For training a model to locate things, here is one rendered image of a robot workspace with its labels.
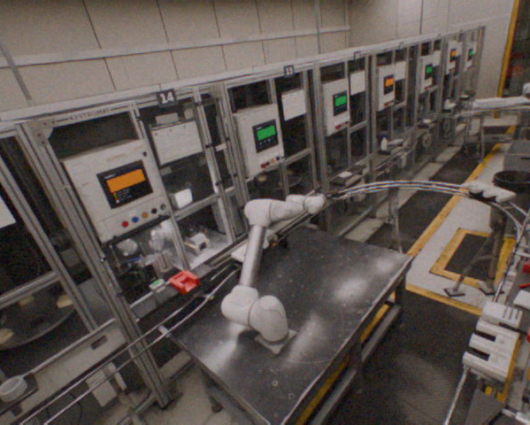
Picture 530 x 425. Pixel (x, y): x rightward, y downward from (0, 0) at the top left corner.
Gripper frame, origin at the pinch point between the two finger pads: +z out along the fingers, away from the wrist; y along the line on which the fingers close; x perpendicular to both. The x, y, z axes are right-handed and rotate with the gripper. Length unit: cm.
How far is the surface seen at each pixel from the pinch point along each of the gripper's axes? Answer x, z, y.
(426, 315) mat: -98, -14, 90
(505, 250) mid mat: -93, 103, 153
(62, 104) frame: 86, -105, -152
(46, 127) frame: 85, -154, -83
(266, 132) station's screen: 52, -25, -42
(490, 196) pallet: -11, 46, 118
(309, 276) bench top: -39, -70, 9
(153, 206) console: 31, -122, -69
